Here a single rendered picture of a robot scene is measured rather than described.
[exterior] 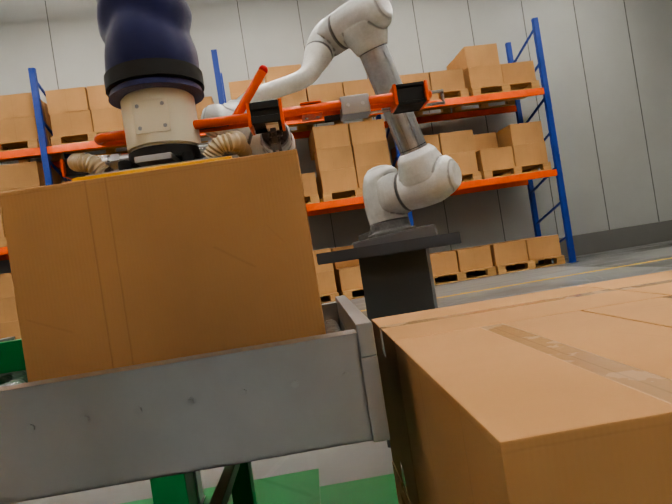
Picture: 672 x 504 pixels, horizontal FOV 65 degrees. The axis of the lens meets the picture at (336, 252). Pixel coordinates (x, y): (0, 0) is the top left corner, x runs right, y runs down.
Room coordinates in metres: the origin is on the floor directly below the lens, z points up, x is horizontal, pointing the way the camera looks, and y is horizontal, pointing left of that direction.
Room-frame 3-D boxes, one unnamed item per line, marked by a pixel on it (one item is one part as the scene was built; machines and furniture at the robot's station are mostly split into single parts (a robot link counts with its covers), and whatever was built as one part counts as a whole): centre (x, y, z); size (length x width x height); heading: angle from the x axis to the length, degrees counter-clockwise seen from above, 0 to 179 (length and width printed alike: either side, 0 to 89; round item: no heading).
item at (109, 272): (1.26, 0.36, 0.76); 0.60 x 0.40 x 0.40; 93
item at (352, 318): (1.28, -0.01, 0.58); 0.70 x 0.03 x 0.06; 3
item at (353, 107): (1.29, -0.10, 1.08); 0.07 x 0.07 x 0.04; 3
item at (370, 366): (1.28, -0.01, 0.47); 0.70 x 0.03 x 0.15; 3
